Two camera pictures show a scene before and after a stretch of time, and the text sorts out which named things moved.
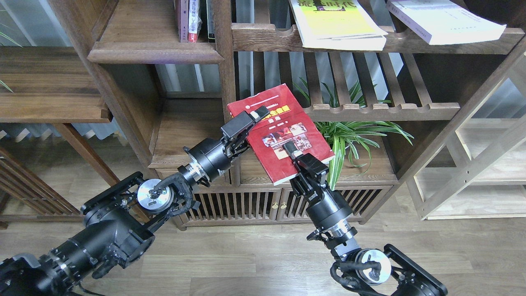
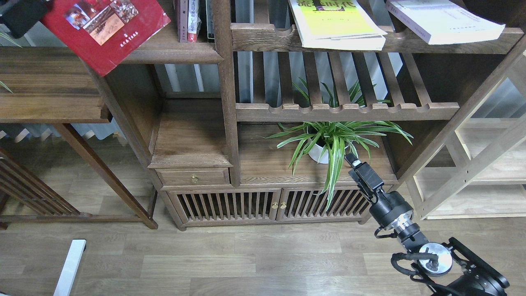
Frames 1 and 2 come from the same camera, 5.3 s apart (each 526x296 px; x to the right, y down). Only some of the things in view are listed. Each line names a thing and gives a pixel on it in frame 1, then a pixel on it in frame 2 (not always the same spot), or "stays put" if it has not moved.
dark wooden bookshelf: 229,91 stays put
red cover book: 286,122 -> 106,33
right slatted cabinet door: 363,201 stays put
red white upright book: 194,20 stays put
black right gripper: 326,209 -> 388,205
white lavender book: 438,21 stays put
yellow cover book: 337,24 stays put
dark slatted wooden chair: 17,179 stays put
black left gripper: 212,157 -> 23,15
